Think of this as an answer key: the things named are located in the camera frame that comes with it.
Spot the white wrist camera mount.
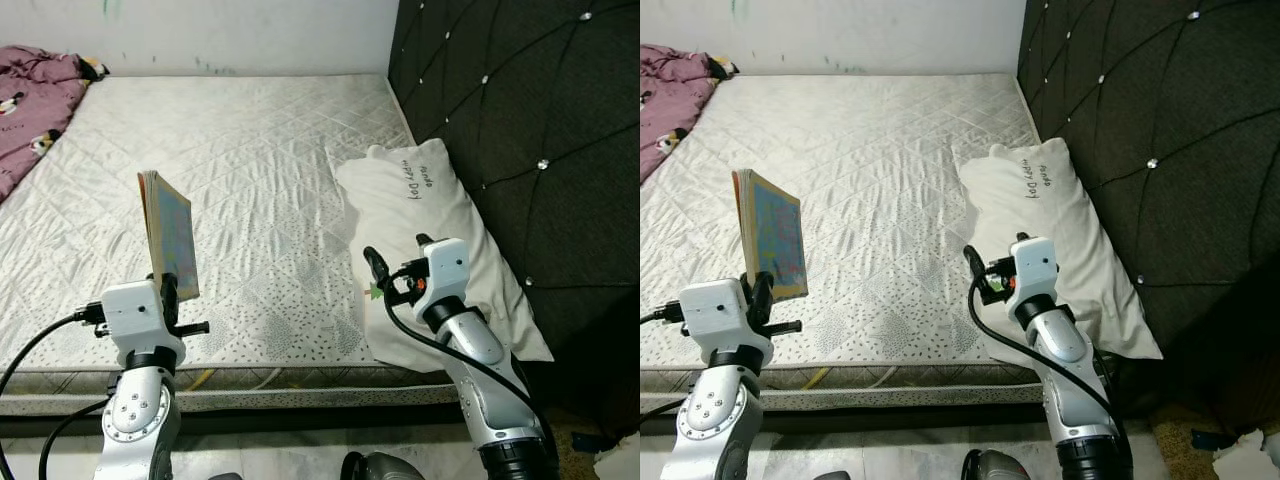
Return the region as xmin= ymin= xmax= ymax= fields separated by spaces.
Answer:
xmin=679 ymin=279 xmax=775 ymax=365
xmin=1011 ymin=235 xmax=1062 ymax=313
xmin=99 ymin=280 xmax=188 ymax=365
xmin=414 ymin=237 xmax=472 ymax=321

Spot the torn white paper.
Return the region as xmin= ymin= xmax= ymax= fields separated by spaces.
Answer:
xmin=592 ymin=438 xmax=641 ymax=480
xmin=1210 ymin=428 xmax=1280 ymax=480

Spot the colourful children's book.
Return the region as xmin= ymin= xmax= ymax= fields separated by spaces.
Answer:
xmin=137 ymin=169 xmax=202 ymax=303
xmin=732 ymin=167 xmax=810 ymax=304

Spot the mauve cartoon print quilt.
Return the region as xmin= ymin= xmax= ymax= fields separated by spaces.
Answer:
xmin=640 ymin=43 xmax=742 ymax=185
xmin=0 ymin=44 xmax=111 ymax=207

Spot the white pillow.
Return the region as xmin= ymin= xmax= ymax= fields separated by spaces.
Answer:
xmin=332 ymin=138 xmax=556 ymax=377
xmin=957 ymin=138 xmax=1165 ymax=371

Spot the dark bed frame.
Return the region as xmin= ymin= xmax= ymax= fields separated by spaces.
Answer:
xmin=0 ymin=385 xmax=601 ymax=443
xmin=640 ymin=385 xmax=1061 ymax=441

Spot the white quilted mattress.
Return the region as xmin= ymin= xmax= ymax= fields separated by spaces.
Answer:
xmin=640 ymin=72 xmax=1101 ymax=413
xmin=0 ymin=72 xmax=483 ymax=417

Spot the grey right robot leg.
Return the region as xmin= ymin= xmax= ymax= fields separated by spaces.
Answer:
xmin=962 ymin=450 xmax=1033 ymax=480
xmin=340 ymin=452 xmax=403 ymax=480

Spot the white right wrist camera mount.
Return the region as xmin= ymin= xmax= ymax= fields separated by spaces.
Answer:
xmin=414 ymin=237 xmax=472 ymax=321
xmin=1011 ymin=235 xmax=1062 ymax=313

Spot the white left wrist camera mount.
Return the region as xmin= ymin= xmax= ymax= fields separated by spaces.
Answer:
xmin=99 ymin=280 xmax=188 ymax=365
xmin=679 ymin=279 xmax=775 ymax=365

